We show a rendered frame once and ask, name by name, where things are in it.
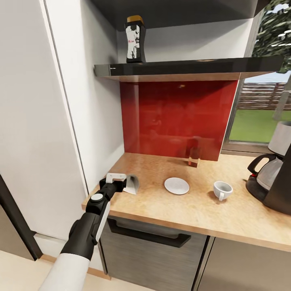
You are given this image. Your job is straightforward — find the paper coffee filter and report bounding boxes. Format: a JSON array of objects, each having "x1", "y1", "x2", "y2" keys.
[{"x1": 123, "y1": 173, "x2": 139, "y2": 194}]

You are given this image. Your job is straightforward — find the coffee cup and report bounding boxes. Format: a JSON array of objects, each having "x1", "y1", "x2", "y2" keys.
[{"x1": 213, "y1": 181, "x2": 233, "y2": 201}]

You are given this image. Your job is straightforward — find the bottle of coffee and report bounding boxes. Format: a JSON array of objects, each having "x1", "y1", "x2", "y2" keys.
[{"x1": 124, "y1": 15, "x2": 146, "y2": 63}]

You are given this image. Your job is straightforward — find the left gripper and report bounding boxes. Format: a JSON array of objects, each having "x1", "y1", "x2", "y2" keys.
[{"x1": 100, "y1": 179, "x2": 127, "y2": 195}]

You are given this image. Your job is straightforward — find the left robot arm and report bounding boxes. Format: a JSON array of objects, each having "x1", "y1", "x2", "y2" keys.
[{"x1": 38, "y1": 173, "x2": 127, "y2": 291}]

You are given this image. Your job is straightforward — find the saucer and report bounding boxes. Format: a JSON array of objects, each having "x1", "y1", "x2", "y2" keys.
[{"x1": 164, "y1": 178, "x2": 190, "y2": 194}]

